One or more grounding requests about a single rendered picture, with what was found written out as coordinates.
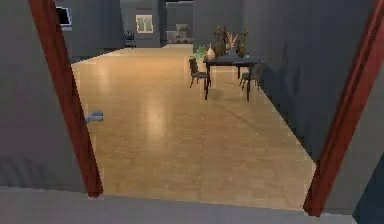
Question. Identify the black television set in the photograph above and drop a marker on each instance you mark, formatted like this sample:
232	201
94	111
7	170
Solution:
63	16

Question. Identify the red door frame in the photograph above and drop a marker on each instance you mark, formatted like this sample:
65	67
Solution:
71	110

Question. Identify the framed wall picture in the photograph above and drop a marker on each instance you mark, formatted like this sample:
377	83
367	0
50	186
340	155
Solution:
144	23

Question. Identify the green house plant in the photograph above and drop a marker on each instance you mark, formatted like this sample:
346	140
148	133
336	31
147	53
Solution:
200	52

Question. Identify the dark wooden chair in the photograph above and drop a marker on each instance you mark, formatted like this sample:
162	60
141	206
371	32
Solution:
196	73
251	76

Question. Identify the brown statue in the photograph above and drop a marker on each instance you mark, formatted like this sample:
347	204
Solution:
220	43
242	45

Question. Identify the dark dining table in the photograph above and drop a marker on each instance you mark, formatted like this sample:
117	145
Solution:
230	62

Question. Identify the white vase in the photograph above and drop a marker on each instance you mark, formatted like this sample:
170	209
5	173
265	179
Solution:
210	53

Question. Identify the black chair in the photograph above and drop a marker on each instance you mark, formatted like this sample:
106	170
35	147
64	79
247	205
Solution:
130	38

